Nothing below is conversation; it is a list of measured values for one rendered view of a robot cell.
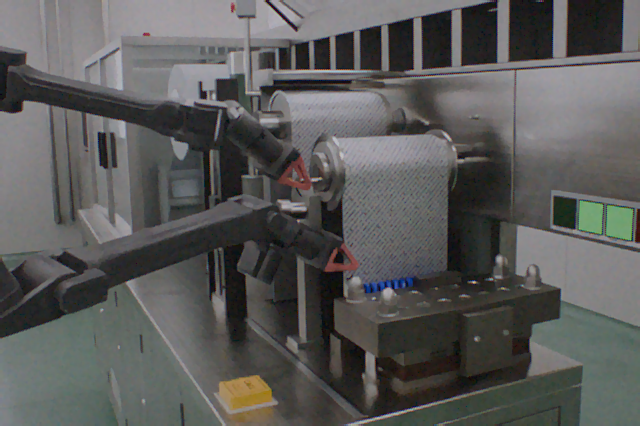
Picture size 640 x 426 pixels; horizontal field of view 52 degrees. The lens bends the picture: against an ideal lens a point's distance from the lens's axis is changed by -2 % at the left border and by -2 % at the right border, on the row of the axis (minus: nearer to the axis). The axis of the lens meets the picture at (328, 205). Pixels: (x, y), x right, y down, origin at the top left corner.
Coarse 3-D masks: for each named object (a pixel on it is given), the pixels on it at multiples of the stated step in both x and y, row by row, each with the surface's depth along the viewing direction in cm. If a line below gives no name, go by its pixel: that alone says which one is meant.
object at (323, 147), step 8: (320, 144) 127; (328, 144) 125; (320, 152) 128; (328, 152) 124; (448, 152) 133; (336, 160) 123; (448, 160) 133; (336, 168) 122; (448, 168) 133; (336, 176) 122; (448, 176) 134; (336, 184) 123; (320, 192) 129; (328, 192) 126; (336, 192) 124; (328, 200) 126
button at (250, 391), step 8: (256, 376) 112; (224, 384) 109; (232, 384) 109; (240, 384) 109; (248, 384) 109; (256, 384) 109; (264, 384) 109; (224, 392) 107; (232, 392) 106; (240, 392) 106; (248, 392) 106; (256, 392) 106; (264, 392) 106; (224, 400) 107; (232, 400) 104; (240, 400) 105; (248, 400) 105; (256, 400) 106; (264, 400) 107; (272, 400) 107; (232, 408) 104; (240, 408) 105
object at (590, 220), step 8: (584, 208) 111; (592, 208) 110; (600, 208) 108; (584, 216) 111; (592, 216) 110; (600, 216) 108; (584, 224) 112; (592, 224) 110; (600, 224) 108; (592, 232) 110; (600, 232) 109
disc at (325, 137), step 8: (320, 136) 129; (328, 136) 125; (336, 144) 123; (312, 152) 133; (336, 152) 123; (344, 168) 121; (344, 176) 121; (344, 184) 122; (336, 200) 125; (328, 208) 128
